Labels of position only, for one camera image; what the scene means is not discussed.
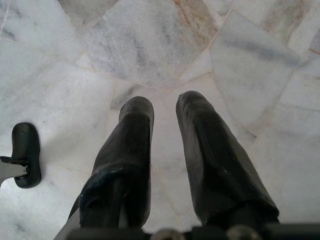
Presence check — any silver robot leg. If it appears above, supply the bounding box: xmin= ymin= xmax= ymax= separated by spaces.
xmin=0 ymin=155 xmax=29 ymax=189

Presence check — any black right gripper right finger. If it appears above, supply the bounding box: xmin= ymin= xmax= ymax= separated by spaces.
xmin=175 ymin=90 xmax=280 ymax=226

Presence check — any black robot foot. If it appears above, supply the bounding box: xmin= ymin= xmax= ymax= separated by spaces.
xmin=11 ymin=122 xmax=42 ymax=188

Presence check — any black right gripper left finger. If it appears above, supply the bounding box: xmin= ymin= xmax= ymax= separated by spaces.
xmin=66 ymin=95 xmax=155 ymax=229

